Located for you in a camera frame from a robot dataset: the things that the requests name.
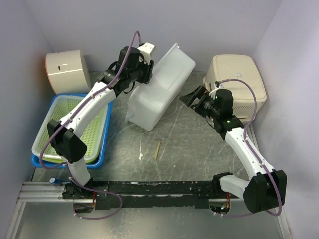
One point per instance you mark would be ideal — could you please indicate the black base bar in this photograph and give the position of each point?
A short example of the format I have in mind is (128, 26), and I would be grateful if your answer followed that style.
(125, 194)

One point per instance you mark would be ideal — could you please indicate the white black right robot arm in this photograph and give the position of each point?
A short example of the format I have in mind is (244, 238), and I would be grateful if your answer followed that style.
(266, 188)

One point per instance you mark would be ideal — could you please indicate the small blue white bottle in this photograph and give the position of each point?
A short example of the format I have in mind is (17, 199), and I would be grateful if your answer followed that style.
(54, 181)

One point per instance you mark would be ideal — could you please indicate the blue plastic tray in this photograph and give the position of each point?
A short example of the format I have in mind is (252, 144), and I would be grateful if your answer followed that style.
(99, 161)

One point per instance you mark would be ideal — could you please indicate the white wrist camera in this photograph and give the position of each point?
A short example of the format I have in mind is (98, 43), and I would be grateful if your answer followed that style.
(217, 86)
(146, 50)

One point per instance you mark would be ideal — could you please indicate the white perforated basket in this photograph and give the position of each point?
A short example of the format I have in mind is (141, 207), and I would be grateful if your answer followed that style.
(62, 104)

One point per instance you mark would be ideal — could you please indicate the green plastic tray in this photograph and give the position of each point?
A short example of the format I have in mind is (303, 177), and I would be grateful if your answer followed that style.
(92, 137)

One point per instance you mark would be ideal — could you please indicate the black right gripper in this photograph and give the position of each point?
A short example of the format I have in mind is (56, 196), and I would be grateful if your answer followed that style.
(199, 92)

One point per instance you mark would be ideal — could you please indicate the beige perforated laundry basket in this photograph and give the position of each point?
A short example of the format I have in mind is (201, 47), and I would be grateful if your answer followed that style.
(244, 74)

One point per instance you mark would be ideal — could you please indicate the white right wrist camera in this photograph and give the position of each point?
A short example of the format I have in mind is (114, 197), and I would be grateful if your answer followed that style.
(217, 86)

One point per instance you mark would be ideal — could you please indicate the cream cylindrical container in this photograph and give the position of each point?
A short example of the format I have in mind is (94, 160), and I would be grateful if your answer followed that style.
(67, 72)

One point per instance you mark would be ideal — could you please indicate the large white plastic tub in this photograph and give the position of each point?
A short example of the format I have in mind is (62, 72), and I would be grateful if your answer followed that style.
(147, 103)

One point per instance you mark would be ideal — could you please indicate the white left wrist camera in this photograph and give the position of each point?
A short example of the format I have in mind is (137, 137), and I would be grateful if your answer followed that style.
(146, 50)

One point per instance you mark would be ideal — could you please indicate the small wooden stick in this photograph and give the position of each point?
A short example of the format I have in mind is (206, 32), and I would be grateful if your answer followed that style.
(157, 150)

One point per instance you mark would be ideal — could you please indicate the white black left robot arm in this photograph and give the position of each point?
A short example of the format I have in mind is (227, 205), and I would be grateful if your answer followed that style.
(65, 134)

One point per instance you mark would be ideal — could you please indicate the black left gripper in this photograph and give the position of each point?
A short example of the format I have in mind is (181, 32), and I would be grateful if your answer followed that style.
(149, 71)

